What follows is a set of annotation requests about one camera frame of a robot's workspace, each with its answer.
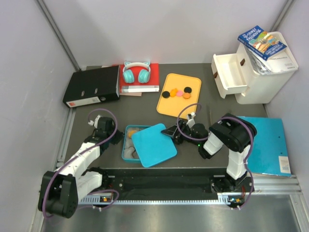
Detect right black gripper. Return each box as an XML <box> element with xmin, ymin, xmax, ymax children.
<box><xmin>161</xmin><ymin>119</ymin><xmax>201</xmax><ymax>146</ymax></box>

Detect blue tin lid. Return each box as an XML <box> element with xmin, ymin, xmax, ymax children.
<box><xmin>132</xmin><ymin>123</ymin><xmax>178</xmax><ymax>168</ymax></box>

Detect round orange cookie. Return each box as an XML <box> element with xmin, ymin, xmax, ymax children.
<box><xmin>128</xmin><ymin>130</ymin><xmax>136</xmax><ymax>138</ymax></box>

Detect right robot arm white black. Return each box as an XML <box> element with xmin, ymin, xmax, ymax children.
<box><xmin>161</xmin><ymin>113</ymin><xmax>257</xmax><ymax>191</ymax></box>

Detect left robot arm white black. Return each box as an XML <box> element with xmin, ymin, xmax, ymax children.
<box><xmin>38</xmin><ymin>115</ymin><xmax>124</xmax><ymax>218</ymax></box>

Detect blue cookie tin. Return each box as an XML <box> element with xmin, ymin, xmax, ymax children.
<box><xmin>121</xmin><ymin>125</ymin><xmax>150</xmax><ymax>163</ymax></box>

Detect black cookie left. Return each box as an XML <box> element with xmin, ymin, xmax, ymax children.
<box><xmin>162</xmin><ymin>91</ymin><xmax>170</xmax><ymax>99</ymax></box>

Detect black cookie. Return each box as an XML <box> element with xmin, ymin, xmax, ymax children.
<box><xmin>162</xmin><ymin>91</ymin><xmax>170</xmax><ymax>99</ymax></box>
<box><xmin>184</xmin><ymin>87</ymin><xmax>192</xmax><ymax>94</ymax></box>

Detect orange flower cookie top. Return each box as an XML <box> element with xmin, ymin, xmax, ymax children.
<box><xmin>169</xmin><ymin>88</ymin><xmax>178</xmax><ymax>97</ymax></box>

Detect orange flower cookie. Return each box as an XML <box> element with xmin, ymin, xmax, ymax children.
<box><xmin>183</xmin><ymin>92</ymin><xmax>191</xmax><ymax>99</ymax></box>
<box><xmin>169</xmin><ymin>88</ymin><xmax>178</xmax><ymax>97</ymax></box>

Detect pink cookie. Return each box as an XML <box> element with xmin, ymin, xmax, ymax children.
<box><xmin>176</xmin><ymin>90</ymin><xmax>183</xmax><ymax>97</ymax></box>

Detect orange flower cookie right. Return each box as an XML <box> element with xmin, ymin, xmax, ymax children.
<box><xmin>183</xmin><ymin>92</ymin><xmax>191</xmax><ymax>99</ymax></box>

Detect yellow tray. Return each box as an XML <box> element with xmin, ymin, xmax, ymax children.
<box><xmin>156</xmin><ymin>73</ymin><xmax>202</xmax><ymax>119</ymax></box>

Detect black cookie right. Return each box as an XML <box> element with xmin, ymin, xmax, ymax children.
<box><xmin>184</xmin><ymin>87</ymin><xmax>192</xmax><ymax>94</ymax></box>

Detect red book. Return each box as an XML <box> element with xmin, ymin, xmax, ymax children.
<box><xmin>119</xmin><ymin>63</ymin><xmax>159</xmax><ymax>95</ymax></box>

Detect teal cat ear headphones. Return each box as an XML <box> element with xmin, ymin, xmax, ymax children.
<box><xmin>122</xmin><ymin>61</ymin><xmax>151</xmax><ymax>84</ymax></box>

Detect white drawer cabinet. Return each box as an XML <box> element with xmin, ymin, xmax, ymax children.
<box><xmin>211</xmin><ymin>32</ymin><xmax>298</xmax><ymax>104</ymax></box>

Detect blue folder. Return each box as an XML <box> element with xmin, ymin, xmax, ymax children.
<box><xmin>240</xmin><ymin>116</ymin><xmax>292</xmax><ymax>177</ymax></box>

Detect silver foil packet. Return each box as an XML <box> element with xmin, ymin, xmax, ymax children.
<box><xmin>244</xmin><ymin>47</ymin><xmax>272</xmax><ymax>75</ymax></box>

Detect blue paperback book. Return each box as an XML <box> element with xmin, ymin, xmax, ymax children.
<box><xmin>238</xmin><ymin>25</ymin><xmax>287</xmax><ymax>61</ymax></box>

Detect black ring binder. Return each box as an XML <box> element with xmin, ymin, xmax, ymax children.
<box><xmin>63</xmin><ymin>65</ymin><xmax>120</xmax><ymax>108</ymax></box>

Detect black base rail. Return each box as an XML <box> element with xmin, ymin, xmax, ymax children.
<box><xmin>82</xmin><ymin>168</ymin><xmax>256</xmax><ymax>194</ymax></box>

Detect grey cable duct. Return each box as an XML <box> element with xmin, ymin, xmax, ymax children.
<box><xmin>77</xmin><ymin>194</ymin><xmax>232</xmax><ymax>205</ymax></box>

